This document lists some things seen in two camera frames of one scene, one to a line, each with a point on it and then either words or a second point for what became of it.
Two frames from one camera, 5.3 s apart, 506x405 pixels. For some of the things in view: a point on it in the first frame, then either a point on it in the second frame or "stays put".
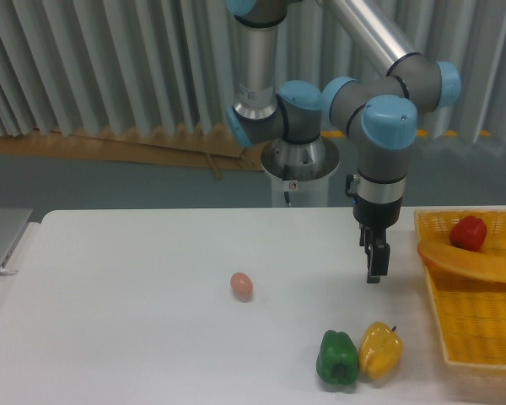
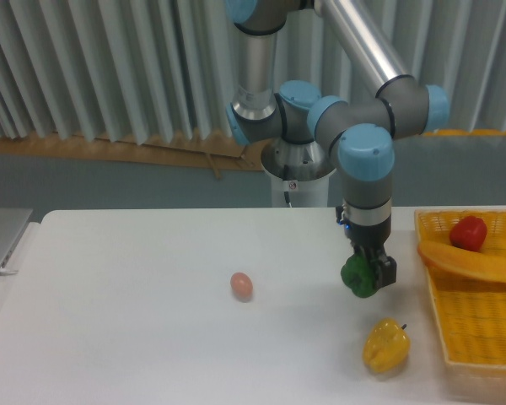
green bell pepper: [337, 359] -> [357, 274]
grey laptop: [2, 229] stays put
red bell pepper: [469, 233] stays put
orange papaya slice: [492, 267] stays put
